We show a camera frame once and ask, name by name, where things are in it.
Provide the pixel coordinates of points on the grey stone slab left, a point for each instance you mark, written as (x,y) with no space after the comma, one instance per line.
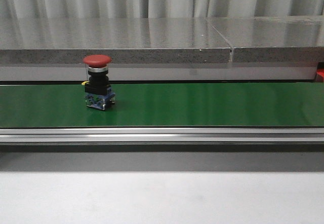
(127,41)

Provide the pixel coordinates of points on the grey stone slab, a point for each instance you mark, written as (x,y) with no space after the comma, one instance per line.
(292,39)
(127,41)

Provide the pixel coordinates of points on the red mushroom push button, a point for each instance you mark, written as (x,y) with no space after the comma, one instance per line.
(98,91)

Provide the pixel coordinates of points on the green conveyor belt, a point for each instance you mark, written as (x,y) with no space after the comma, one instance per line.
(174,104)

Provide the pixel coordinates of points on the grey stone slab right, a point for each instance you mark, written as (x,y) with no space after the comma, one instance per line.
(292,39)

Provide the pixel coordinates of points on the white base panel under slabs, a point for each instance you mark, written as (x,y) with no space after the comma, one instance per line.
(165,72)

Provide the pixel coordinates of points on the red object at right edge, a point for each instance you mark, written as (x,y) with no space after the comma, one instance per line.
(319,77)

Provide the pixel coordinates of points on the aluminium conveyor side rail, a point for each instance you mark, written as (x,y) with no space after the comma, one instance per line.
(161,136)

